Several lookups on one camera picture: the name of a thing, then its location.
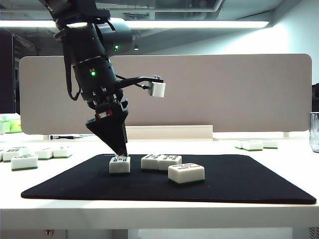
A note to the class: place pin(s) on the white green-backed mahjong tile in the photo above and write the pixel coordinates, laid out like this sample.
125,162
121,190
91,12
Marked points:
186,173
9,155
62,152
1,155
24,163
119,167
169,162
44,154
25,150
252,146
149,163
238,145
271,144

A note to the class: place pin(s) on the perforated vent grille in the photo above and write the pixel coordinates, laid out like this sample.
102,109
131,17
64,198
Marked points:
314,233

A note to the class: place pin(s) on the black screwdriver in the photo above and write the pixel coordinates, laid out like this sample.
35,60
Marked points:
62,137

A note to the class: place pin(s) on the black device behind divider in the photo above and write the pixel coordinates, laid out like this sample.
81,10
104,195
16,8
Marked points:
316,91

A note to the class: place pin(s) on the dark tall cabinet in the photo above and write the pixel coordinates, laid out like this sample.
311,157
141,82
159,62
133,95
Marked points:
6,74

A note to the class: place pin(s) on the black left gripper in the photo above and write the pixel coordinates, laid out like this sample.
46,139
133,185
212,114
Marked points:
109,104

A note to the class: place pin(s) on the cream divider support foot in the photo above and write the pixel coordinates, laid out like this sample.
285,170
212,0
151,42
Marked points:
46,137
286,134

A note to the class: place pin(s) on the beige under-desk cabinet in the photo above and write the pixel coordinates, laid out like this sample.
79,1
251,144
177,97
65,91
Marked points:
25,234

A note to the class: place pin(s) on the black mouse mat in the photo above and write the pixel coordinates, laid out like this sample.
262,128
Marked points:
124,189

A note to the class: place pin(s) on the green and white box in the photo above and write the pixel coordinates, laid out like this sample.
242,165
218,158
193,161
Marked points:
11,126

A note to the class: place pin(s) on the round metal drawer lock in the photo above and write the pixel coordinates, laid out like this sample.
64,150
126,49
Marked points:
49,232

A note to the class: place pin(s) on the beige fabric desk divider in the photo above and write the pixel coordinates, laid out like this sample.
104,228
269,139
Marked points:
261,99

